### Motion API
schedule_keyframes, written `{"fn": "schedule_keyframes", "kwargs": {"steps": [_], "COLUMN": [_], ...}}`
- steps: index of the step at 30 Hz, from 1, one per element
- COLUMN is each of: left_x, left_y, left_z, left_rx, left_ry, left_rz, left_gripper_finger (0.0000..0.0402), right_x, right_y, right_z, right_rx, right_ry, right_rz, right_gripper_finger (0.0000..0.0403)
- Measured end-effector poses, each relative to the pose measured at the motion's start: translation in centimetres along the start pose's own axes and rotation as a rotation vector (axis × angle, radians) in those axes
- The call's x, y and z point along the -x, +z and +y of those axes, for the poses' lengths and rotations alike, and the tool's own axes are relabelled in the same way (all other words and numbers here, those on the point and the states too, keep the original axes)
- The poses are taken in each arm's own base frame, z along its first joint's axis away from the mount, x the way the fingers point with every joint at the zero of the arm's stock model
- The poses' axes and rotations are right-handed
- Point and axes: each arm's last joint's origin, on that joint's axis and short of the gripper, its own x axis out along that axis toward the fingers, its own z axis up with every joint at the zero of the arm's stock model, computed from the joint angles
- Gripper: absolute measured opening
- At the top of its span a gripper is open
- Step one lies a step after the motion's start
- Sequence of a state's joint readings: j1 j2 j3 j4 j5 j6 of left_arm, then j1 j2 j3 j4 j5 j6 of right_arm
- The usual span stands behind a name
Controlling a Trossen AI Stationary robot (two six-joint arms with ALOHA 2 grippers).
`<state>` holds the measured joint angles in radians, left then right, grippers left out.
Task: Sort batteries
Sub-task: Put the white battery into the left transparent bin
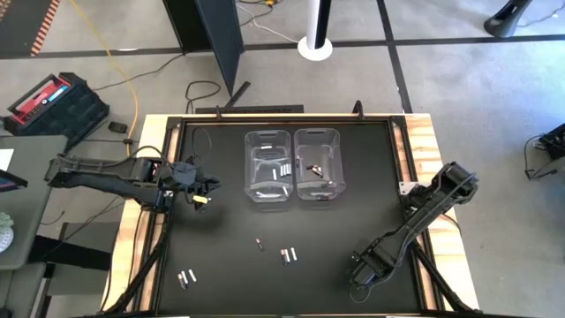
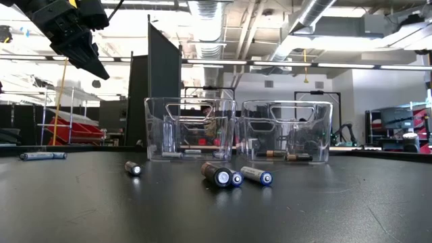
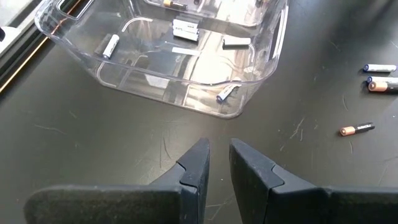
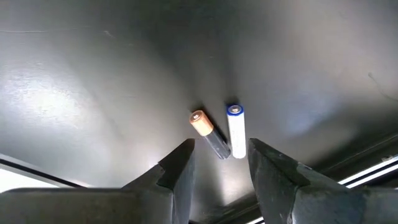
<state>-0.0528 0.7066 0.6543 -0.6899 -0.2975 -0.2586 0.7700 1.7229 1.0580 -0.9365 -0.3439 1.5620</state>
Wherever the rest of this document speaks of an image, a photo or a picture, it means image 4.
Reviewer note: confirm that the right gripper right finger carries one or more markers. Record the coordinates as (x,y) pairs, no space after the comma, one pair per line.
(304,202)

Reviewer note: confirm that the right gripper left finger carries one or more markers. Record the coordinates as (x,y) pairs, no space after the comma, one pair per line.
(109,208)

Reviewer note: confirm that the black battery with copper end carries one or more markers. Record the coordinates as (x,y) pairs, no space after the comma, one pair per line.
(214,141)

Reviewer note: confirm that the white battery with blue cap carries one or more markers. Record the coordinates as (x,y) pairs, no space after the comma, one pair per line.
(237,133)

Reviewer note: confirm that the black metal table frame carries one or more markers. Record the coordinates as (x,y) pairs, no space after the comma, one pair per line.
(382,146)

